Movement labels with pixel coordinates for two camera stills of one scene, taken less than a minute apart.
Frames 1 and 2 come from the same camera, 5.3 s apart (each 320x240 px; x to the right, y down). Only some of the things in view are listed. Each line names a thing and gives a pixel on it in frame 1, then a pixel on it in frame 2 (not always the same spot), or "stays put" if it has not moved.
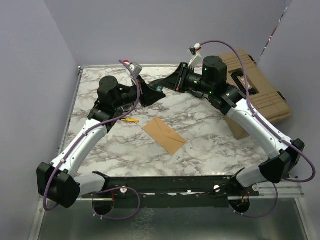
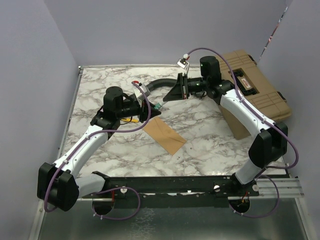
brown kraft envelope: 165,134 stays put
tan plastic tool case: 271,105 stays put
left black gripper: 148,95 → 144,111
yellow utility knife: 130,120 stays put
